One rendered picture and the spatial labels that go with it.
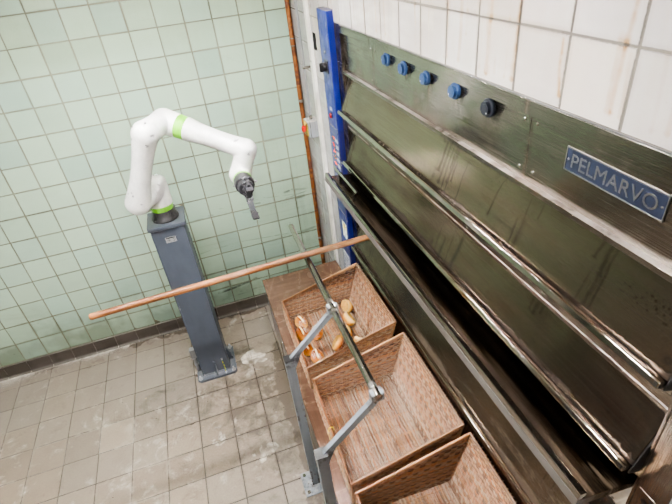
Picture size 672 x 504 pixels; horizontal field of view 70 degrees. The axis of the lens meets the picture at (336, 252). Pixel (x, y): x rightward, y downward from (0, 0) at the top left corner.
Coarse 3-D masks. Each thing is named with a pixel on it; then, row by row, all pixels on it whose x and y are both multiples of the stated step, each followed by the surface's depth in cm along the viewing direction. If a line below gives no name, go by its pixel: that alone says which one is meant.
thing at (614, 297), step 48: (384, 144) 187; (432, 144) 156; (432, 192) 152; (480, 192) 133; (528, 192) 117; (528, 240) 116; (576, 240) 104; (576, 288) 103; (624, 288) 93; (624, 336) 93
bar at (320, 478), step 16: (320, 288) 207; (336, 304) 197; (320, 320) 200; (336, 320) 189; (352, 352) 174; (288, 368) 205; (368, 384) 161; (368, 400) 160; (304, 416) 224; (304, 432) 230; (304, 448) 240; (320, 448) 167; (320, 464) 166; (304, 480) 258; (320, 480) 176
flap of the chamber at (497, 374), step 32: (352, 192) 228; (384, 224) 201; (384, 256) 182; (416, 256) 180; (448, 288) 163; (448, 320) 149; (480, 320) 149; (480, 352) 137; (512, 352) 137; (512, 384) 127; (512, 416) 118; (544, 416) 118; (576, 448) 111; (608, 480) 104
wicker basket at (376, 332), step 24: (312, 288) 273; (336, 288) 279; (360, 288) 270; (288, 312) 276; (312, 312) 282; (360, 312) 270; (384, 312) 241; (360, 336) 262; (384, 336) 233; (336, 360) 232; (312, 384) 235
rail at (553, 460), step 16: (352, 208) 210; (368, 224) 196; (400, 272) 170; (416, 288) 159; (432, 304) 152; (464, 352) 135; (480, 368) 129; (496, 384) 124; (512, 400) 120; (528, 432) 112; (544, 448) 108; (560, 464) 105; (576, 480) 102; (576, 496) 100
